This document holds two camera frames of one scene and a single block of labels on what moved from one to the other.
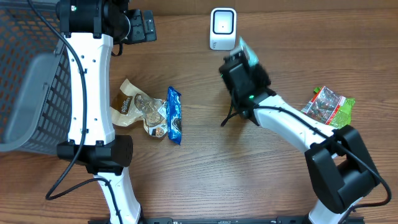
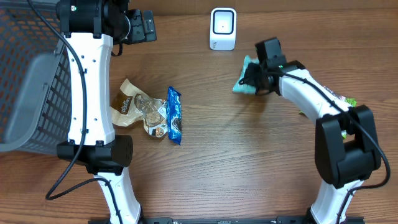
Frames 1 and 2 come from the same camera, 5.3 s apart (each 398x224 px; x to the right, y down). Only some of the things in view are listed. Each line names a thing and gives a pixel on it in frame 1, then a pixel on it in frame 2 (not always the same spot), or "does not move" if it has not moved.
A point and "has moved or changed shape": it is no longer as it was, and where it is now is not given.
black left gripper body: x=138 y=32 does not move
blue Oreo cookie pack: x=174 y=114 does not move
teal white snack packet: x=252 y=58 has moved or changed shape
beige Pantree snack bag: x=130 y=106 does not move
